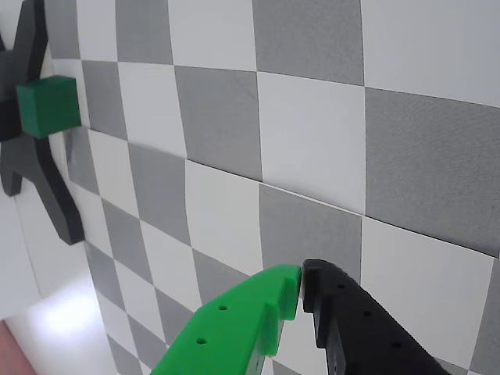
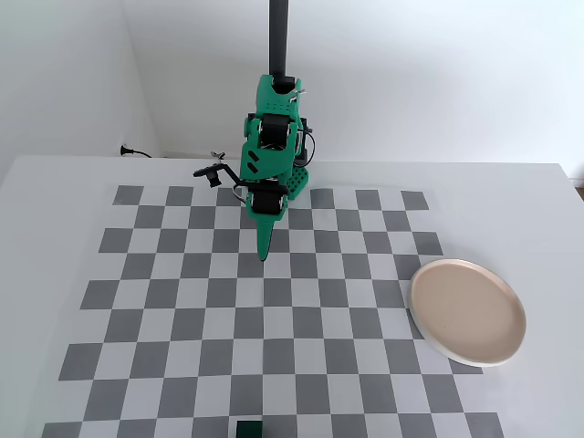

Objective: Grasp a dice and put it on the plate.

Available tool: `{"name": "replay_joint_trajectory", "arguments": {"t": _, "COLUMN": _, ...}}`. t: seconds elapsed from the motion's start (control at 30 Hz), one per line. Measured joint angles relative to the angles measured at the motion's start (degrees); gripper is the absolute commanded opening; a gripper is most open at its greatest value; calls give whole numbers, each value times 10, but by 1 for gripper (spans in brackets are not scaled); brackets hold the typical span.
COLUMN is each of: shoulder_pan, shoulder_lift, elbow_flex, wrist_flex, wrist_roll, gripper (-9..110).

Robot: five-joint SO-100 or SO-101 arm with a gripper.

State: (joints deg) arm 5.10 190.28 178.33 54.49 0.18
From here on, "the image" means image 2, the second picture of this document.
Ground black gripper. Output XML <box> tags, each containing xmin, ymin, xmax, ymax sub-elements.
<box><xmin>245</xmin><ymin>181</ymin><xmax>289</xmax><ymax>263</ymax></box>

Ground dark green dice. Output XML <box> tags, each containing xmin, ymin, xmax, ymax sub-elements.
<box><xmin>235</xmin><ymin>420</ymin><xmax>265</xmax><ymax>438</ymax></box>

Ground beige round plate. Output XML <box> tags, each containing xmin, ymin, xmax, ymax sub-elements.
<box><xmin>409</xmin><ymin>258</ymin><xmax>527</xmax><ymax>368</ymax></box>

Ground grey white checkered mat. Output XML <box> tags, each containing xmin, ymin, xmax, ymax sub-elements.
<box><xmin>43</xmin><ymin>184</ymin><xmax>506</xmax><ymax>438</ymax></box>

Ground black vertical pole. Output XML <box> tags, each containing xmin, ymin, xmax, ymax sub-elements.
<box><xmin>267</xmin><ymin>0</ymin><xmax>291</xmax><ymax>88</ymax></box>

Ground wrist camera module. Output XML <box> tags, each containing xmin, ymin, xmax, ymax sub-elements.
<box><xmin>193</xmin><ymin>162</ymin><xmax>241</xmax><ymax>189</ymax></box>

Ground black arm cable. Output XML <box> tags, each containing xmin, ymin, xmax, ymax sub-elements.
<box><xmin>298</xmin><ymin>130</ymin><xmax>318</xmax><ymax>168</ymax></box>

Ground black wall plug cable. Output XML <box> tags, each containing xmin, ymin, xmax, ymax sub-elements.
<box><xmin>119</xmin><ymin>143</ymin><xmax>154</xmax><ymax>160</ymax></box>

